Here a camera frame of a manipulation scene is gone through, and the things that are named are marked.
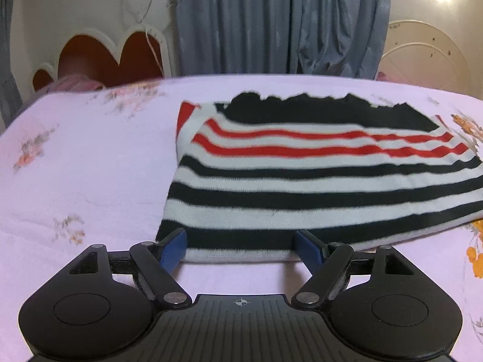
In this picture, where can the white round headboard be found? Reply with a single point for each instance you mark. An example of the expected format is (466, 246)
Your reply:
(422, 60)

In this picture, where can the narrow blue curtain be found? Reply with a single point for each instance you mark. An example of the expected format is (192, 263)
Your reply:
(7, 52)

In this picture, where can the floral pink bed sheet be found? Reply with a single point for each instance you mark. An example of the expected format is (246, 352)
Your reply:
(94, 158)

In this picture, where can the wide blue curtain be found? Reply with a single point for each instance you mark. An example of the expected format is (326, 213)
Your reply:
(279, 19)

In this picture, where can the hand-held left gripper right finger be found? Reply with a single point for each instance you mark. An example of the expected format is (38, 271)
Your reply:
(307, 249)

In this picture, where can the striped knit sweater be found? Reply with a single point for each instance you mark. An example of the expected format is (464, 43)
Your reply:
(302, 181)

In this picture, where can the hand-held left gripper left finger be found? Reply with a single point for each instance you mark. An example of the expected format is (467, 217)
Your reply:
(175, 248)

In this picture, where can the red heart-shaped headboard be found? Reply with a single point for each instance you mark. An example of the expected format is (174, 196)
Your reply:
(136, 56)

